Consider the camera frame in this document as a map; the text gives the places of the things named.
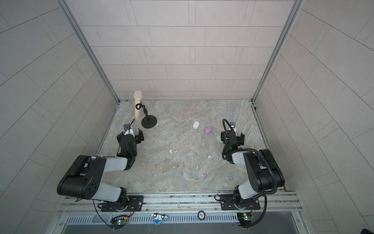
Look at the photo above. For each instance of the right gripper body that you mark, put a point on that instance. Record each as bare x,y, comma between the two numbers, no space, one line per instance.
241,141

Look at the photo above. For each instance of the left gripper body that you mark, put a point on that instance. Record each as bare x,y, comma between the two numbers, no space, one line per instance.
138,140

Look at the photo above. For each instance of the mint green earbud case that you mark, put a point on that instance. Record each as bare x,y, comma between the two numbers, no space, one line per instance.
218,139

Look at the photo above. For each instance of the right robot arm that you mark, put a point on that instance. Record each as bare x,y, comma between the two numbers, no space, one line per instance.
263,173

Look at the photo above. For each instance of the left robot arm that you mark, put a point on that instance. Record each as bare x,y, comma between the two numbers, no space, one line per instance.
83,180

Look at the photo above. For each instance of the purple earbud case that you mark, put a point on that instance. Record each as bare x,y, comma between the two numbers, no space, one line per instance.
208,130

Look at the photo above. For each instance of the white earbud case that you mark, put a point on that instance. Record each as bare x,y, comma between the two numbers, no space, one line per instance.
196,125

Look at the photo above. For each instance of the black microphone stand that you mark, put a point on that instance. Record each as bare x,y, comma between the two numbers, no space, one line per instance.
149,121

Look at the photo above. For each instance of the right green circuit board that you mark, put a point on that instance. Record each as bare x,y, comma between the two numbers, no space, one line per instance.
245,219

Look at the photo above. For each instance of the green circuit board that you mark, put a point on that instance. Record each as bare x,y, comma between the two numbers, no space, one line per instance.
120,221
245,219

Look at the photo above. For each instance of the blue white clip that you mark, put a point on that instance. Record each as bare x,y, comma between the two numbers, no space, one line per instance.
159,218

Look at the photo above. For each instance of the black round disc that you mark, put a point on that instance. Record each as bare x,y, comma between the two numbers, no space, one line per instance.
201,215

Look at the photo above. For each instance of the left green circuit board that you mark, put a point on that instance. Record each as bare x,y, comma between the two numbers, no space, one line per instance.
120,221

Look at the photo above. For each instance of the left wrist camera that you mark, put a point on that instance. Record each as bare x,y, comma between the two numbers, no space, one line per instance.
128,128

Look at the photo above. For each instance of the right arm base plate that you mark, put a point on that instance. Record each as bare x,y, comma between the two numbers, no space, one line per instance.
235,202

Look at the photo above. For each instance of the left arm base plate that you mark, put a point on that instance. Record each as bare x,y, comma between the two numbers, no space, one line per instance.
124,204

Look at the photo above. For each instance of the aluminium frame rail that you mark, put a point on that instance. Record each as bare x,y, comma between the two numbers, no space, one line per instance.
172,203

